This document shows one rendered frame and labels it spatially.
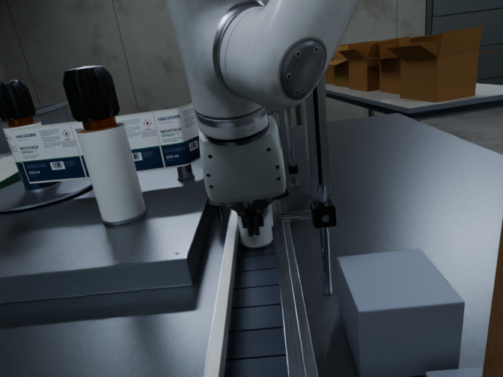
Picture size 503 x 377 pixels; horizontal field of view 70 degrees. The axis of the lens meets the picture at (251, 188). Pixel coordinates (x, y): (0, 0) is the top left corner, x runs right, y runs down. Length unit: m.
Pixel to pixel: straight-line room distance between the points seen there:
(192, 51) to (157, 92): 4.71
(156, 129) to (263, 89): 0.66
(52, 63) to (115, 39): 0.84
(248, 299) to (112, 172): 0.39
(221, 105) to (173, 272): 0.32
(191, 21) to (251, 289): 0.32
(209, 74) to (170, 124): 0.58
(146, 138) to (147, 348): 0.56
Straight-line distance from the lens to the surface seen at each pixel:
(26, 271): 0.69
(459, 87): 2.44
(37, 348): 0.60
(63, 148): 1.02
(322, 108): 0.79
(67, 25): 5.28
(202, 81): 0.35
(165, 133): 0.92
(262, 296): 0.46
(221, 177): 0.43
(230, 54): 0.30
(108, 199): 0.74
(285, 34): 0.28
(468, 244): 0.68
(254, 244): 0.55
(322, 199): 0.46
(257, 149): 0.40
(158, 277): 0.60
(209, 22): 0.32
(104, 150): 0.71
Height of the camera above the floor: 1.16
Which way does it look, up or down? 20 degrees down
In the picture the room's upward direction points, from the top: 8 degrees counter-clockwise
